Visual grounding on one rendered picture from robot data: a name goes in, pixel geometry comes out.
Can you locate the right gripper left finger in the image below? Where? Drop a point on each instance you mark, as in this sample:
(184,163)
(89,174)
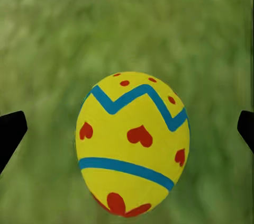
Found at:
(13,127)

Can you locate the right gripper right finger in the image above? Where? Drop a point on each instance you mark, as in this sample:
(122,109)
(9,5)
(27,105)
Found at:
(246,127)

